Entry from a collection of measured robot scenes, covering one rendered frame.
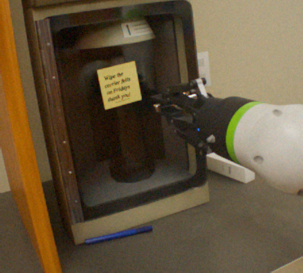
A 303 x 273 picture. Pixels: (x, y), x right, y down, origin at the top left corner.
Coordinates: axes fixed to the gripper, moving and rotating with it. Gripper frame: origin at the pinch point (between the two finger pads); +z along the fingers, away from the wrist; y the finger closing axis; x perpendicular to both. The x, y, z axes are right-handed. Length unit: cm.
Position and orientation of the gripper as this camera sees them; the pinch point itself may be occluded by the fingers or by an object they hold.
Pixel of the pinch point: (166, 105)
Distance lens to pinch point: 81.8
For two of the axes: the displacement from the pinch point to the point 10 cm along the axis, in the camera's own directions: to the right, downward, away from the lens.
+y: -1.6, -9.5, -2.8
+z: -4.3, -1.9, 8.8
